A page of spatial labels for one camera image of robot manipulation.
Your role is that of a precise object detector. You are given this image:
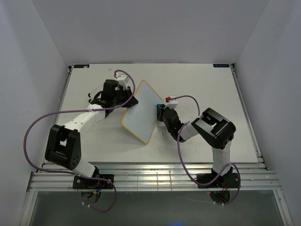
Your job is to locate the yellow framed whiteboard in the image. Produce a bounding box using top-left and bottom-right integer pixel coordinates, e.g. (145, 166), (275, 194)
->
(121, 80), (164, 145)

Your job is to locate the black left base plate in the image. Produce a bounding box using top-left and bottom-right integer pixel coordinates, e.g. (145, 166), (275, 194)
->
(72, 176), (113, 190)

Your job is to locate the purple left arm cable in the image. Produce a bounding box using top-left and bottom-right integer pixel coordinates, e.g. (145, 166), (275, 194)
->
(23, 69), (136, 213)

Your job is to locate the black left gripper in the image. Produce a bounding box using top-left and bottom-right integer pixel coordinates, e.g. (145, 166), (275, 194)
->
(113, 88), (139, 109)

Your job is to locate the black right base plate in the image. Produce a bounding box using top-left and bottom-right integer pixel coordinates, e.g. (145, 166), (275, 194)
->
(197, 173), (240, 188)

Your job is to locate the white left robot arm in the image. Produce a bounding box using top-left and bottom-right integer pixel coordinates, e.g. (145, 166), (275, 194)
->
(45, 74), (138, 188)

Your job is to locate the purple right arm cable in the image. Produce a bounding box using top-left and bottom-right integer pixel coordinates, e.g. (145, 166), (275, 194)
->
(166, 95), (242, 206)

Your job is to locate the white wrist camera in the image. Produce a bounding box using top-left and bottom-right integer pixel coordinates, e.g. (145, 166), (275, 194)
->
(114, 74), (129, 88)
(165, 96), (178, 109)

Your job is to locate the aluminium rail frame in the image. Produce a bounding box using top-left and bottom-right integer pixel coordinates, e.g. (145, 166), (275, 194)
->
(19, 64), (293, 226)

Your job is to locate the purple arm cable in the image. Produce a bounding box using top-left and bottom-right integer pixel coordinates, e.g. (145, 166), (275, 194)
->
(23, 69), (136, 213)
(166, 95), (242, 206)

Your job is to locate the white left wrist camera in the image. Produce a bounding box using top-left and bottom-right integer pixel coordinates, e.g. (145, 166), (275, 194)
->
(114, 74), (129, 88)

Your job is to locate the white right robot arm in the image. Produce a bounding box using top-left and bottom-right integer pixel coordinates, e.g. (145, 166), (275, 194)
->
(157, 104), (236, 187)

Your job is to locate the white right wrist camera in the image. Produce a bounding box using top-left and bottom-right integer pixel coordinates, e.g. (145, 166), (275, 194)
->
(165, 96), (178, 109)

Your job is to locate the blue whiteboard eraser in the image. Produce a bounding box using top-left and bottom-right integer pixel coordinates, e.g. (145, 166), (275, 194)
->
(156, 104), (165, 111)

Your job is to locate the blue label right corner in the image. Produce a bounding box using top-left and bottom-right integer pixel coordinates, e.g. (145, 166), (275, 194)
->
(213, 64), (230, 68)

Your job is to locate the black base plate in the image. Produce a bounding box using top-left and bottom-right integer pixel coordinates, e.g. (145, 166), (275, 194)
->
(197, 173), (240, 188)
(72, 176), (113, 190)

